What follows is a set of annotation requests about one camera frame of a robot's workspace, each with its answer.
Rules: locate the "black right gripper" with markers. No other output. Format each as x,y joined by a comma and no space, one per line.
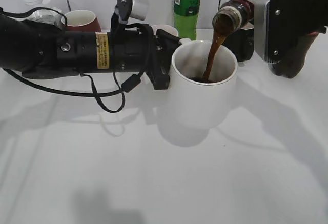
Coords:
290,19

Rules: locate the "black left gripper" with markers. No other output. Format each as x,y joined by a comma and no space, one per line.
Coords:
163,46

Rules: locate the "brown Nescafe coffee bottle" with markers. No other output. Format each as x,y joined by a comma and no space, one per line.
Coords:
233,15

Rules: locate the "white ceramic mug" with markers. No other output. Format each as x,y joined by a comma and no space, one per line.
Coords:
190,103

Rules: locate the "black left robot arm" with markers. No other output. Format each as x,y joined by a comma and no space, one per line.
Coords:
43,51

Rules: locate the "cola bottle red label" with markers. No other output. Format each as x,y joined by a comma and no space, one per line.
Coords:
293,62

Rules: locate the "green soda bottle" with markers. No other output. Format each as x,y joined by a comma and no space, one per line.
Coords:
185,17

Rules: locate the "black ceramic mug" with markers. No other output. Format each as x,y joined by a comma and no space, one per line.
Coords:
241,42

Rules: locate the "dark red ceramic mug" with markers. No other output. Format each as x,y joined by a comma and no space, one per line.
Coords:
80,20

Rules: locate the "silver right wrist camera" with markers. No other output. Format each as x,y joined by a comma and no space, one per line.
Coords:
262,22

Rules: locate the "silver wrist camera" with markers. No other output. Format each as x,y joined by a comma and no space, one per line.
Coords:
136,9
262,22

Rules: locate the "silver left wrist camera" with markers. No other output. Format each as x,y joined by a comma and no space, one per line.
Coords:
136,9

